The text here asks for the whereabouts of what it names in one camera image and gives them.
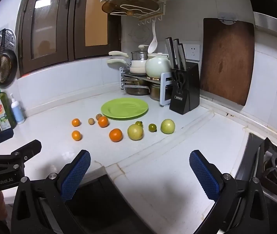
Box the brown glass cabinet door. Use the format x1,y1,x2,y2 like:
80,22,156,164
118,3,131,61
19,0,75,78

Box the stainless steel range hood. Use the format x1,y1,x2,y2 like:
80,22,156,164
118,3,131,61
253,12,277,38

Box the large steel pot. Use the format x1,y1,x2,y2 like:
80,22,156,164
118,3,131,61
124,77,151,96

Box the steel saucepan with glass lid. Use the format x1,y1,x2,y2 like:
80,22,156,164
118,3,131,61
109,44,149,62

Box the perforated metal steamer plate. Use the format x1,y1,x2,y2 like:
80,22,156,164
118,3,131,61
0,28,17,76

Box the steel handled knife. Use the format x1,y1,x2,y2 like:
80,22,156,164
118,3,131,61
177,43,188,71
173,38,183,70
165,37,178,69

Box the black kitchen scissors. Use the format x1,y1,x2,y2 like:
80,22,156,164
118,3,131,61
172,69,186,93

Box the black knife block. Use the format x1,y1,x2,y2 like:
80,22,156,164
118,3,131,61
169,62,200,115

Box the green dish soap bottle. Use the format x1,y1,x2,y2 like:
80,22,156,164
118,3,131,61
0,88,17,131

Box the green plate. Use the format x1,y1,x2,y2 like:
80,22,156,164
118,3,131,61
101,98,149,120

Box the white wall outlet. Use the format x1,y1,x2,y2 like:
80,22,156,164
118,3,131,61
185,44,200,62

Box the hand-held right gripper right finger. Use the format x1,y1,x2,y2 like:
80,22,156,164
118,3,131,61
189,150,267,234

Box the large pale green tomato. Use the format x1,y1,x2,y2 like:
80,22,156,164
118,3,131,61
160,119,176,134
127,124,144,141

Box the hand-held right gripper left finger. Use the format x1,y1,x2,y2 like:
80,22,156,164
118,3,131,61
11,149,92,234

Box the white wall hook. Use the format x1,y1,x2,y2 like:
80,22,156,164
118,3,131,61
218,12,238,25

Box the white pump bottle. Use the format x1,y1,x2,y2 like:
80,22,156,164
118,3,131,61
9,93,25,125

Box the round wooden board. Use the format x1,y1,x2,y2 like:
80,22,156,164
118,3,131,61
102,0,159,17

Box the white wire wall rack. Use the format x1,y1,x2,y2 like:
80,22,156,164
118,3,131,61
101,0,167,26

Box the gas stove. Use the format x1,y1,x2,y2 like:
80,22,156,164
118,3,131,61
236,133,277,215

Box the brown cabinet door orange panel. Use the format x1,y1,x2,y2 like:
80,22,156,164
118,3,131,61
69,0,122,60

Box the black frying pan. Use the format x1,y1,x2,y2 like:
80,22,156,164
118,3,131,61
0,49,18,89

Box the white and metal pot rack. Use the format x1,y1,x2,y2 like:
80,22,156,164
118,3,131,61
119,66,175,106

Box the white ladle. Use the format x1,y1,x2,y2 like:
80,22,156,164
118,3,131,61
148,21,159,54

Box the white ceramic pot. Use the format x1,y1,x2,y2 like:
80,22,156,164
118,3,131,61
145,53,172,79

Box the small steel pot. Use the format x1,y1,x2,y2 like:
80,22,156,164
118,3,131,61
149,82,164,101

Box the brown wooden cutting board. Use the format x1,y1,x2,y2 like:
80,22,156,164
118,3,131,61
199,18,255,106

